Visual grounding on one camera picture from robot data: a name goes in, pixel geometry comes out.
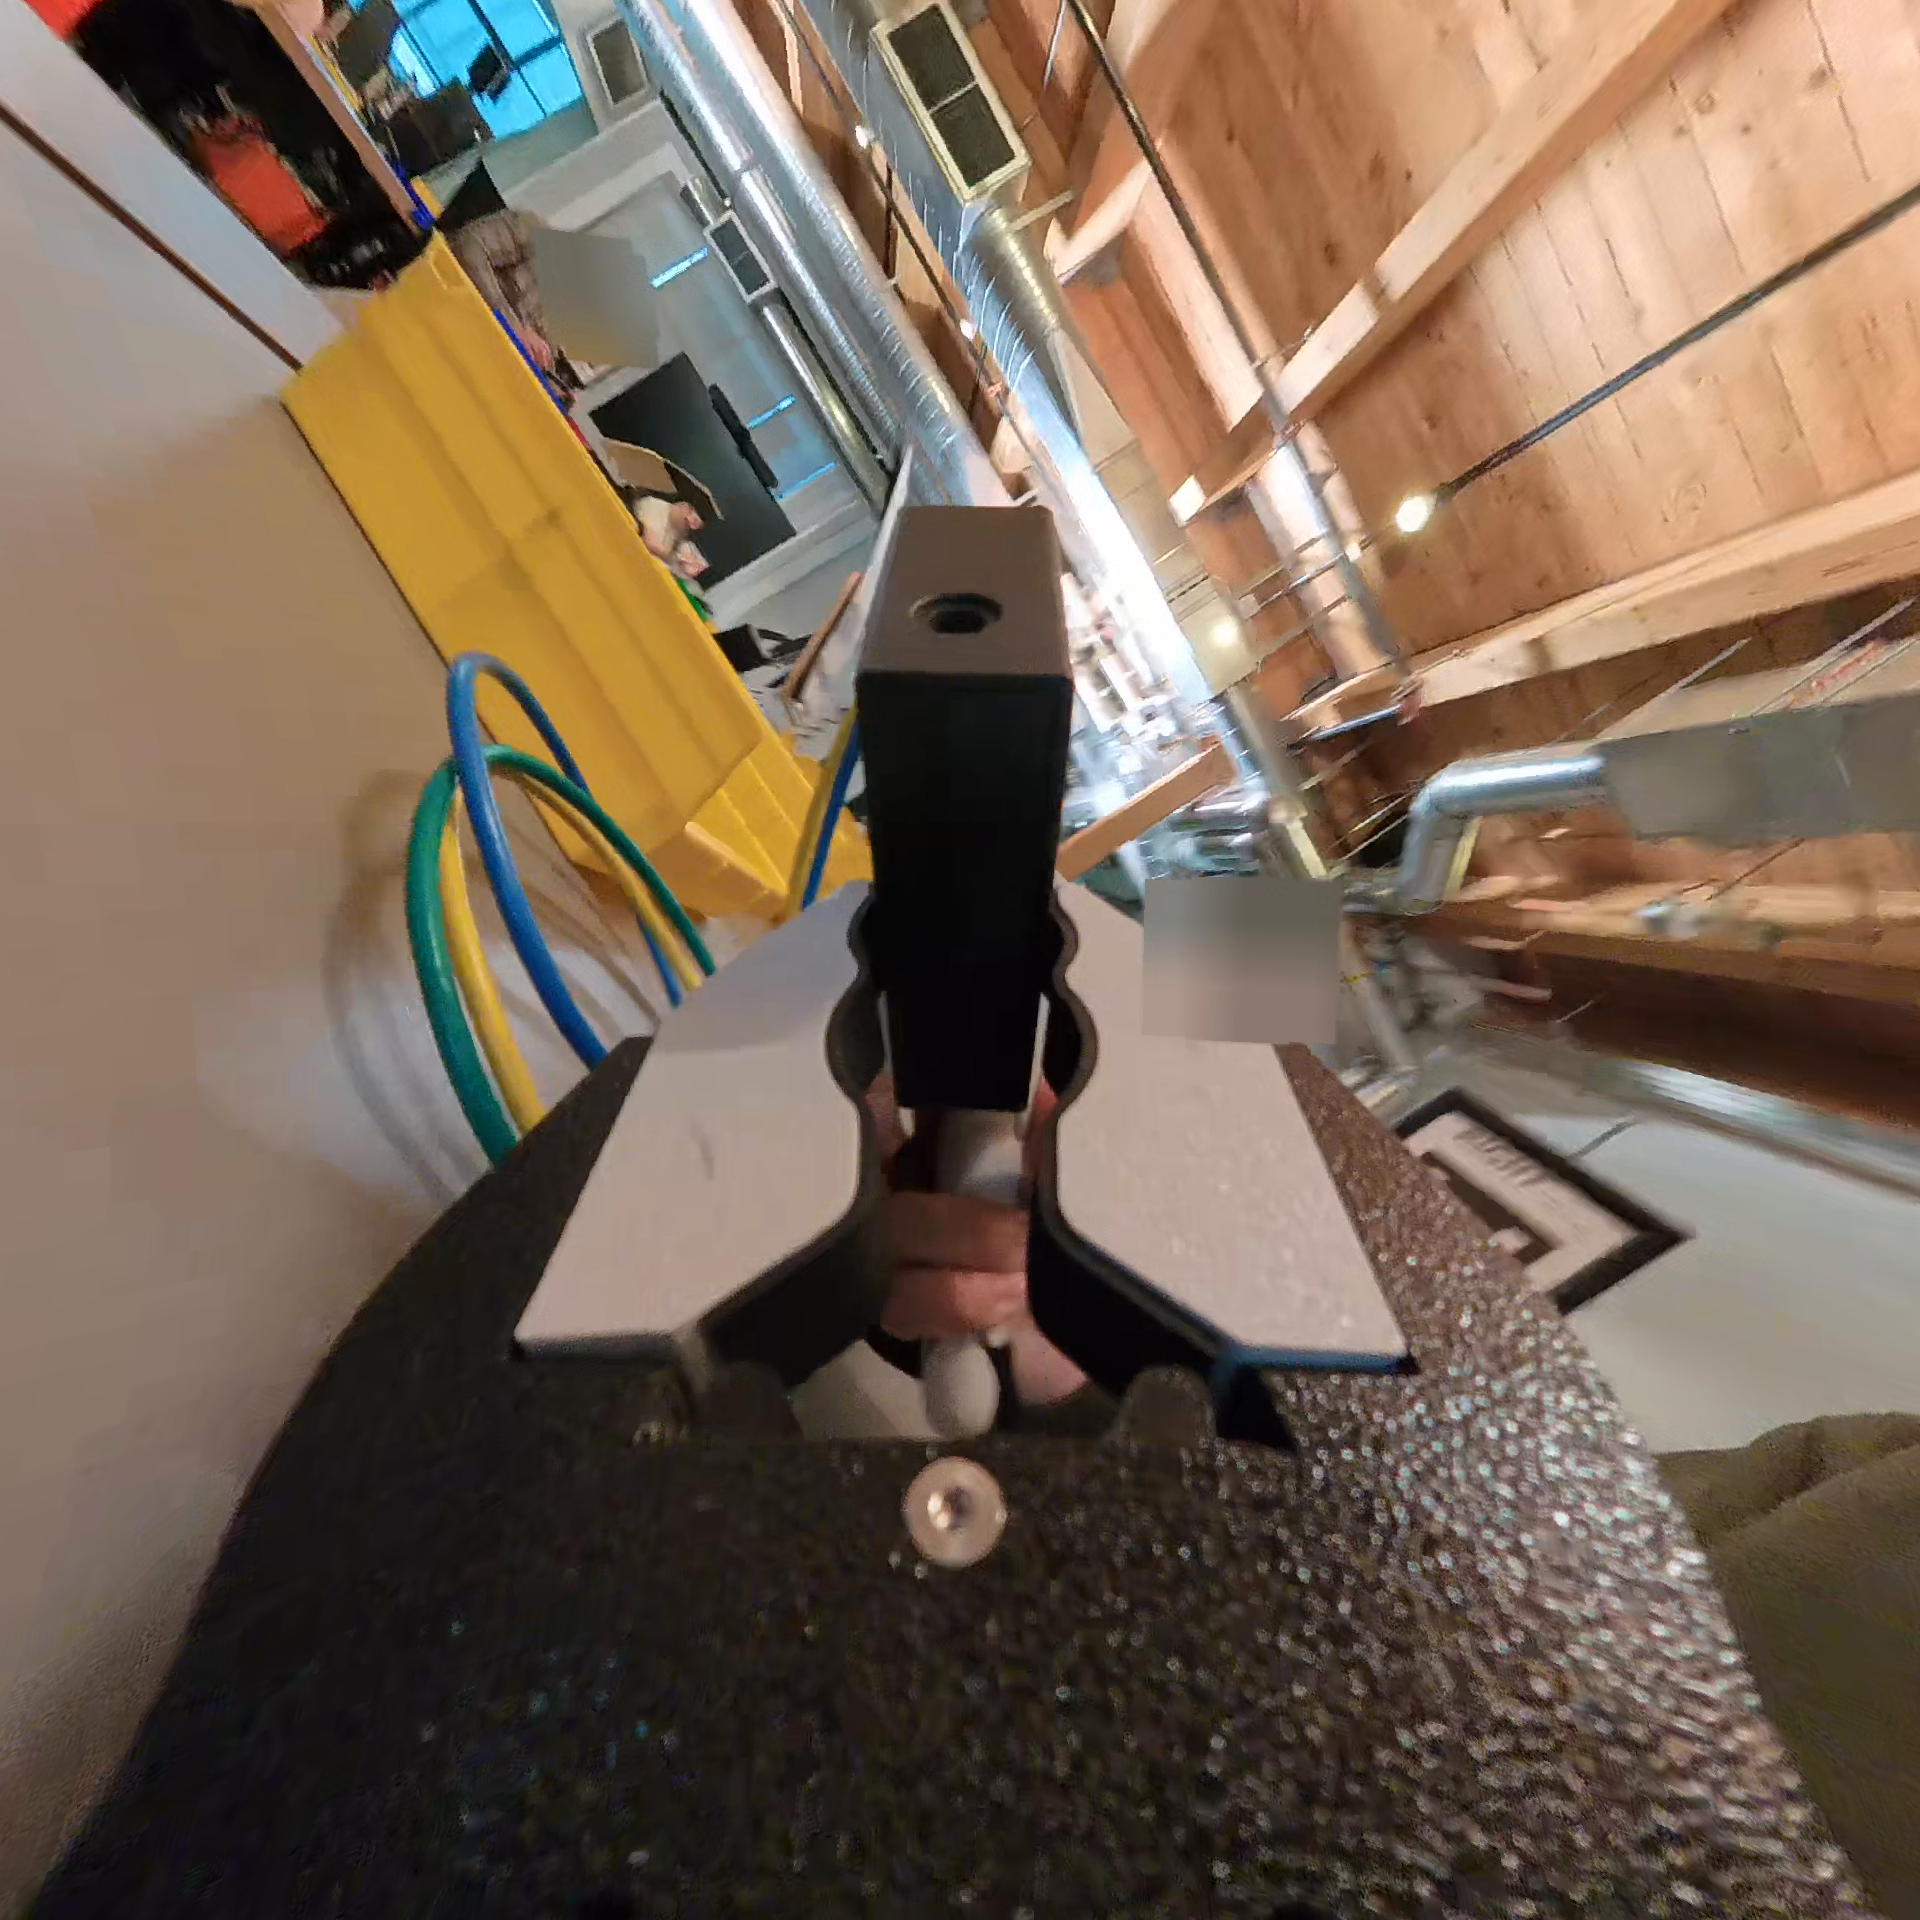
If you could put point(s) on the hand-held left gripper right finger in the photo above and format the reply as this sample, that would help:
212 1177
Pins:
1200 1200

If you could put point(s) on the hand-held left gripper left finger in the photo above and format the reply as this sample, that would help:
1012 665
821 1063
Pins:
702 1170

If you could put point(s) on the black network switch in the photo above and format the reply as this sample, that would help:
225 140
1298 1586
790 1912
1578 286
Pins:
960 840

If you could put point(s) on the person's right hand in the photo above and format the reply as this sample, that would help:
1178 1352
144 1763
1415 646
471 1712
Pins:
960 1262

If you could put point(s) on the black bordered marker sheet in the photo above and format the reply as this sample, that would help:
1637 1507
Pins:
1501 1170

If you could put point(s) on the black flat panel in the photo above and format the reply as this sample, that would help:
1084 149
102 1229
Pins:
702 482

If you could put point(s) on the yellow plastic bin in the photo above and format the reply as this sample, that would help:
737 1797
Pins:
494 496

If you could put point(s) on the orange equipment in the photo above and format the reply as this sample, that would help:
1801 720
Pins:
262 186

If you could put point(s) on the white air vent grille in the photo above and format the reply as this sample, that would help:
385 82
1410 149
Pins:
952 97

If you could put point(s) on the silver elbow duct with box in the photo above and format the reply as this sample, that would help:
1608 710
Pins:
1482 810

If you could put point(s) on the spotlight on black rail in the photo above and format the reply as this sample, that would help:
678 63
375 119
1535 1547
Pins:
1411 512

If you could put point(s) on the large silver ventilation duct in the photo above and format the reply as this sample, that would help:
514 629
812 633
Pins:
1034 302

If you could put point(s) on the slim silver ventilation duct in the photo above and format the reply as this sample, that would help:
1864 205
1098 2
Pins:
781 195

